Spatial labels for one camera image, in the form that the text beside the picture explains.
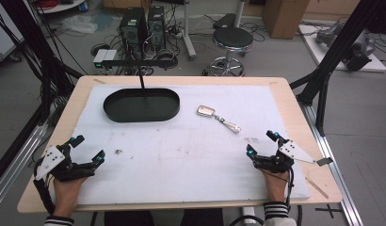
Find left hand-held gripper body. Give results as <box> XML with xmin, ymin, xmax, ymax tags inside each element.
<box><xmin>35</xmin><ymin>142</ymin><xmax>98</xmax><ymax>183</ymax></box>

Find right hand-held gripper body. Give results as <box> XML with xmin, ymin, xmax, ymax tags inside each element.
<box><xmin>253</xmin><ymin>139</ymin><xmax>316</xmax><ymax>174</ymax></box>

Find person's right hand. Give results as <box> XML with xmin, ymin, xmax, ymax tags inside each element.
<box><xmin>260</xmin><ymin>168</ymin><xmax>291</xmax><ymax>203</ymax></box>

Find person's left hand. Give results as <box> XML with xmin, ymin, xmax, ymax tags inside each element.
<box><xmin>52</xmin><ymin>175</ymin><xmax>88</xmax><ymax>218</ymax></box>

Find small black flat piece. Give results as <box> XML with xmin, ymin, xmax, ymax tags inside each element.
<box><xmin>315</xmin><ymin>156</ymin><xmax>334</xmax><ymax>168</ymax></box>

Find thin wooden stick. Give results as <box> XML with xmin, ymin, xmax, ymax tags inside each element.
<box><xmin>304</xmin><ymin>176</ymin><xmax>330</xmax><ymax>200</ymax></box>

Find person's right striped sleeve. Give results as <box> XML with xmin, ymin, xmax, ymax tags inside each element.
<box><xmin>262</xmin><ymin>201</ymin><xmax>298</xmax><ymax>226</ymax></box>

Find person's striped sleeve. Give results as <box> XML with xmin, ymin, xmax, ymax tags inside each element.
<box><xmin>262</xmin><ymin>201</ymin><xmax>298</xmax><ymax>226</ymax></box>
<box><xmin>44</xmin><ymin>215</ymin><xmax>75</xmax><ymax>226</ymax></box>

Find person's left striped sleeve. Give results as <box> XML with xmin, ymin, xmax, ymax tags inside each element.
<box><xmin>44</xmin><ymin>215</ymin><xmax>75</xmax><ymax>226</ymax></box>

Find white table mat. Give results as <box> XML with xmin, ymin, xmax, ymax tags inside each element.
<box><xmin>72</xmin><ymin>84</ymin><xmax>312</xmax><ymax>207</ymax></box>

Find black oval tray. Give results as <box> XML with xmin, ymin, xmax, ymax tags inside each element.
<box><xmin>103</xmin><ymin>88</ymin><xmax>181</xmax><ymax>123</ymax></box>

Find white electronic box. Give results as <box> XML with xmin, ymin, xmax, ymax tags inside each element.
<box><xmin>92</xmin><ymin>48</ymin><xmax>119</xmax><ymax>70</ymax></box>

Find white board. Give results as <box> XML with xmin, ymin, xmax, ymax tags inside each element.
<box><xmin>298</xmin><ymin>24</ymin><xmax>386</xmax><ymax>73</ymax></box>

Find black round stool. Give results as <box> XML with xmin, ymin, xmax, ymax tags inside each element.
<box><xmin>208</xmin><ymin>25</ymin><xmax>254</xmax><ymax>77</ymax></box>

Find clear plastic bag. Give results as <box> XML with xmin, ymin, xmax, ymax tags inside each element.
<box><xmin>61</xmin><ymin>14</ymin><xmax>99</xmax><ymax>35</ymax></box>

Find brown cardboard box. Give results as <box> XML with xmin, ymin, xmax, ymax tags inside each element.
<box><xmin>262</xmin><ymin>0</ymin><xmax>311</xmax><ymax>40</ymax></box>

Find grey machine parts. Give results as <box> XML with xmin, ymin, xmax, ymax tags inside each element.
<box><xmin>314</xmin><ymin>22</ymin><xmax>377</xmax><ymax>73</ymax></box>

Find black computer tower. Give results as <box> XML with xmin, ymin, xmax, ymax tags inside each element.
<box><xmin>146</xmin><ymin>5</ymin><xmax>168</xmax><ymax>52</ymax></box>
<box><xmin>118</xmin><ymin>7</ymin><xmax>149</xmax><ymax>61</ymax></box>

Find grey desk leg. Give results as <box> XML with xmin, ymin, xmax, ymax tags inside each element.
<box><xmin>181</xmin><ymin>0</ymin><xmax>198</xmax><ymax>61</ymax></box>

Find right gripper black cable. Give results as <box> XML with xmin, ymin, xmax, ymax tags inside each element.
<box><xmin>284</xmin><ymin>169</ymin><xmax>296</xmax><ymax>209</ymax></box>

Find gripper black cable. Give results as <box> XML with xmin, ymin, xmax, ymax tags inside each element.
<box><xmin>284</xmin><ymin>169</ymin><xmax>296</xmax><ymax>209</ymax></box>
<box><xmin>32</xmin><ymin>157</ymin><xmax>56</xmax><ymax>217</ymax></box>

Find aluminium rail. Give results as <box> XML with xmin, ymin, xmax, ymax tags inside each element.
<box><xmin>298</xmin><ymin>102</ymin><xmax>365</xmax><ymax>226</ymax></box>
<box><xmin>0</xmin><ymin>123</ymin><xmax>49</xmax><ymax>212</ymax></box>

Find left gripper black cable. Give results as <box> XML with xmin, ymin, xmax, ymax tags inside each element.
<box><xmin>32</xmin><ymin>157</ymin><xmax>56</xmax><ymax>217</ymax></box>

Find silver keychain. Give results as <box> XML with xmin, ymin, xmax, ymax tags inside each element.
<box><xmin>195</xmin><ymin>105</ymin><xmax>242</xmax><ymax>135</ymax></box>

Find black camera stand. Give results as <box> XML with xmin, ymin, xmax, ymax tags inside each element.
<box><xmin>103</xmin><ymin>58</ymin><xmax>179</xmax><ymax>90</ymax></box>

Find black metal frame strut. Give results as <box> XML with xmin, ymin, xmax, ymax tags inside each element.
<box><xmin>0</xmin><ymin>0</ymin><xmax>84</xmax><ymax>126</ymax></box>
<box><xmin>289</xmin><ymin>0</ymin><xmax>386</xmax><ymax>137</ymax></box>

